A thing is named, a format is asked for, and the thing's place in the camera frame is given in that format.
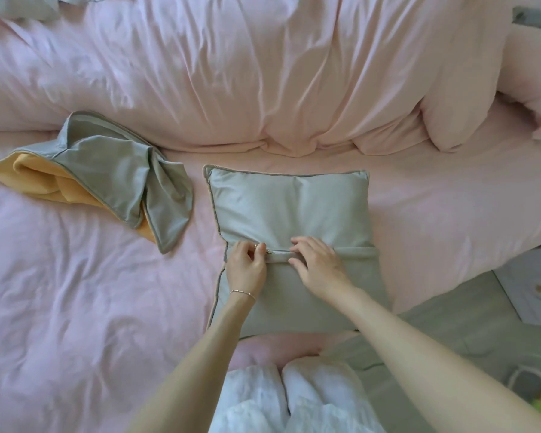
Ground person's right hand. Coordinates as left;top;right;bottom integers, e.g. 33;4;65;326
287;235;356;306

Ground person's left hand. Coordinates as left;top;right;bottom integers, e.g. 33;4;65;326
224;240;269;301

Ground grey-green cushion cover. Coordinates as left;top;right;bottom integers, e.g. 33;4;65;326
202;164;392;342
0;109;195;256

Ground person's left forearm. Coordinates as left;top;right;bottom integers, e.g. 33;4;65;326
128;292;257;433

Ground person's white trousers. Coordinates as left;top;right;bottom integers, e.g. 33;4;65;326
209;355;387;433

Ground plain pink pillow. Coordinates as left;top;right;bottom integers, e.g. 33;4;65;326
420;0;516;154

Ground pink pillow with white ruffle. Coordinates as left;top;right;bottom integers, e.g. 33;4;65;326
495;21;541;146

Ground pink bed sheet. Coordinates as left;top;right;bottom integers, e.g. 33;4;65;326
0;97;541;433

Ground pink duvet with white ruffle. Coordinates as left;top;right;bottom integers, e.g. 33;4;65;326
0;0;435;159

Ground white bedside cabinet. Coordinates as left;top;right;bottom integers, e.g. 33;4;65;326
493;245;541;331

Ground grey smartphone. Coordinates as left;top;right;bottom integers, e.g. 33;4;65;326
511;5;541;33

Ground grey bag with white handle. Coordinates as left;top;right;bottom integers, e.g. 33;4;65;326
506;364;541;404

